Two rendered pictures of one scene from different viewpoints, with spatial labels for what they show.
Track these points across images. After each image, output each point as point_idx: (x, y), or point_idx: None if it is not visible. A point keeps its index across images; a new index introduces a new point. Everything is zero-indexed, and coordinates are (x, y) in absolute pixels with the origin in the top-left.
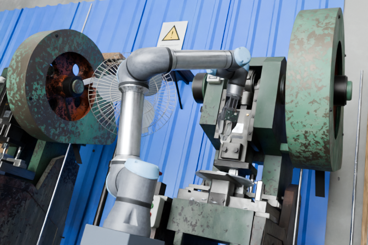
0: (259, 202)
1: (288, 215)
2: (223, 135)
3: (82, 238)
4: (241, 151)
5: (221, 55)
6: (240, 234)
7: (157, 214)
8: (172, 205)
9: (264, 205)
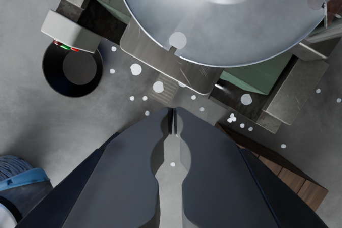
0: (306, 50)
1: None
2: (165, 137)
3: None
4: None
5: None
6: (233, 82)
7: (88, 48)
8: (101, 4)
9: (316, 58)
